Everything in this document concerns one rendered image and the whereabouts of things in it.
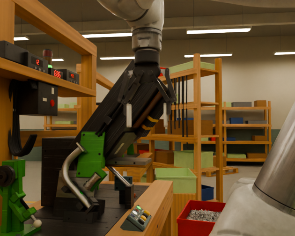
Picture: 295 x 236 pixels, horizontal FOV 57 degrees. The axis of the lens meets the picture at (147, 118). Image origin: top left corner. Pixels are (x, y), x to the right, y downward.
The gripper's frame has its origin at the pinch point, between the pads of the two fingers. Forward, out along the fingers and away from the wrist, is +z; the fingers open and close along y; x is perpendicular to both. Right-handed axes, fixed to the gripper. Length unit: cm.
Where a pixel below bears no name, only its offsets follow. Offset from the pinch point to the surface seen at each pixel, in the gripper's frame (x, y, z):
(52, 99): 41, -55, -12
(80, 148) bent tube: 34, -37, 11
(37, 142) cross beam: 59, -75, 10
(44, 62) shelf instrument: 36, -57, -28
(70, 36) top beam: 79, -65, -56
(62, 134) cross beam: 87, -75, 6
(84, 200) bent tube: 29, -33, 32
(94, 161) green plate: 37, -31, 17
